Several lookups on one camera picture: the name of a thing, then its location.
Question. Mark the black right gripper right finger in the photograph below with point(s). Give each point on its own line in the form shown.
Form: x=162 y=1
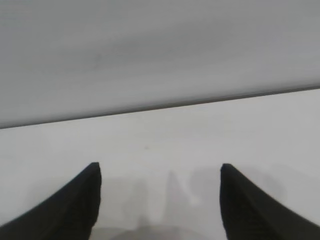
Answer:
x=255 y=212

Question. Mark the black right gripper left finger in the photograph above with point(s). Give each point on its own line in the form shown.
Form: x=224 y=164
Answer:
x=62 y=207

